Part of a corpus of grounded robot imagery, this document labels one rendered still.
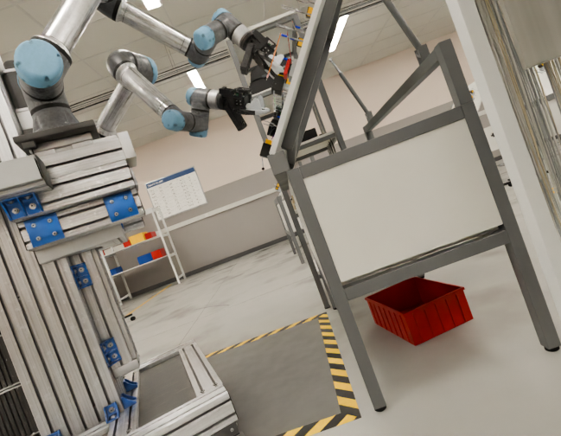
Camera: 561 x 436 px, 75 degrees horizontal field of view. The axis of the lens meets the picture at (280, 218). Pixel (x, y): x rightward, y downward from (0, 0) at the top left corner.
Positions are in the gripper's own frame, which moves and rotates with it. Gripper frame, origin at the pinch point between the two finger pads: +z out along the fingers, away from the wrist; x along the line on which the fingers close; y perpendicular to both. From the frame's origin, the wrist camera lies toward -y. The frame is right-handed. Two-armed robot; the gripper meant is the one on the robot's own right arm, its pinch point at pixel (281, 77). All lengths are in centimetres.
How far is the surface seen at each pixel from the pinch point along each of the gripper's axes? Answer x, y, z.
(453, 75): -29, 24, 48
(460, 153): -26, 8, 65
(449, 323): 20, -23, 114
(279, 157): -23.3, -29.0, 25.2
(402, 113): 714, 421, 31
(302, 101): -13.0, -6.8, 15.6
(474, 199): -24, 1, 77
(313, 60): -15.3, 5.7, 9.3
